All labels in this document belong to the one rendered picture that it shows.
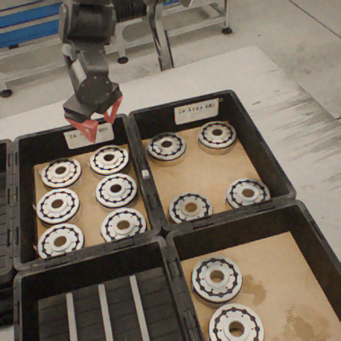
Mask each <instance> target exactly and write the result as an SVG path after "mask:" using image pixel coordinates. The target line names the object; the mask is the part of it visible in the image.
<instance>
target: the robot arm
mask: <svg viewBox="0 0 341 341"><path fill-rule="evenodd" d="M115 26H116V13H115V11H114V10H113V5H112V2H111V0H62V5H60V9H59V30H58V34H59V37H60V40H61V41H62V44H64V45H63V46H62V55H63V59H64V61H65V63H66V65H67V69H68V72H69V76H70V79H71V83H72V87H73V89H74V94H73V95H72V96H71V97H70V98H69V99H68V100H67V101H66V102H64V103H63V104H62V108H63V111H64V112H65V113H63V116H64V118H65V119H66V121H67V122H69V123H70V124H72V125H73V126H74V127H75V128H76V129H79V130H80V131H81V132H82V134H83V135H84V137H85V138H86V139H87V140H88V141H89V142H93V143H95V142H96V138H97V126H98V122H97V121H95V120H93V119H92V118H91V116H92V115H93V114H94V113H97V114H100V115H103V116H104V117H105V119H106V121H107V122H108V123H110V124H113V121H114V118H115V115H116V113H117V112H118V109H119V108H120V104H121V102H122V99H123V93H122V91H121V90H120V85H119V84H117V83H114V82H111V81H110V78H109V66H108V63H107V61H106V59H105V54H106V49H105V47H104V46H109V45H110V37H111V36H114V32H115ZM112 105H113V107H112V110H111V113H110V116H109V114H108V112H107V111H108V110H109V109H110V107H111V106H112ZM86 129H87V130H88V131H89V134H90V135H88V132H87V131H86Z"/></svg>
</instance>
